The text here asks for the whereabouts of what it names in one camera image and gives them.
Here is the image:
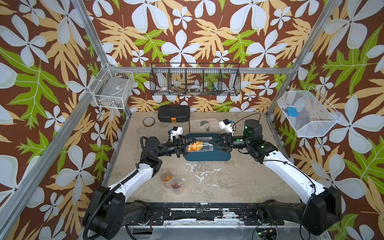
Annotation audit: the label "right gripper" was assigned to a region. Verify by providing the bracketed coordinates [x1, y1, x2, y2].
[210, 134, 254, 153]

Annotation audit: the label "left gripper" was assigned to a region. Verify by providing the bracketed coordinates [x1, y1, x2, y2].
[154, 136, 195, 160]

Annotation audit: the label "clear jar with cookies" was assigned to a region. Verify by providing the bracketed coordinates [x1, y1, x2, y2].
[187, 141, 214, 153]

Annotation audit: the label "clear jar brown cookies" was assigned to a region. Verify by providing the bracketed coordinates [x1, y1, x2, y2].
[170, 177, 184, 195]

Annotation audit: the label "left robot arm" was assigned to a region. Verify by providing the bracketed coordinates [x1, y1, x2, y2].
[82, 135, 197, 240]

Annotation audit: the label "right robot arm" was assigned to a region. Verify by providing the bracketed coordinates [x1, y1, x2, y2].
[210, 119, 342, 236]

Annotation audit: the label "clear jar orange cookies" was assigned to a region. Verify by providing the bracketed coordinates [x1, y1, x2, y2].
[160, 170, 173, 189]

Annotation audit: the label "teal plastic tray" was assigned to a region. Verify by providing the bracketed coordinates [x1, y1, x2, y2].
[185, 133, 231, 162]

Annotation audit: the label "black tool case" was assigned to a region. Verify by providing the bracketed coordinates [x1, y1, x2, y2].
[158, 105, 191, 123]

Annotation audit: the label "brown tape roll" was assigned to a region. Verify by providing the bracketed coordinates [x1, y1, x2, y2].
[143, 117, 156, 128]

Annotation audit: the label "blue object in basket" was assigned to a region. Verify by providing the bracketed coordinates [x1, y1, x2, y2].
[285, 107, 299, 118]

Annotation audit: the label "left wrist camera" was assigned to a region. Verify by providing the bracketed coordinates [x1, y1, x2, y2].
[170, 127, 183, 142]

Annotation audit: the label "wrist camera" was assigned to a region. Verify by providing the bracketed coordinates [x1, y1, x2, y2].
[219, 119, 234, 134]
[170, 127, 183, 142]

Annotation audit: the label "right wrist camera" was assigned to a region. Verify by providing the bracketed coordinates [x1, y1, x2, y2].
[219, 119, 234, 134]

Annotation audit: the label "black wire basket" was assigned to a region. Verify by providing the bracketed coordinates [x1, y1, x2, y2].
[149, 63, 242, 96]

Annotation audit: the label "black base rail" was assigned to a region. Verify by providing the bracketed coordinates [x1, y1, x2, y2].
[122, 200, 285, 227]

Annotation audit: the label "white wire basket left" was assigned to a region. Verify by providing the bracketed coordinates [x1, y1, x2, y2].
[89, 64, 136, 110]

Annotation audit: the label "white wire basket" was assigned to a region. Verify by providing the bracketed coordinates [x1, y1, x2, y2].
[278, 87, 342, 138]
[89, 64, 136, 110]

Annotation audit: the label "white wire basket right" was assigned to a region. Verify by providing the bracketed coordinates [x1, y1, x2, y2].
[278, 87, 342, 138]

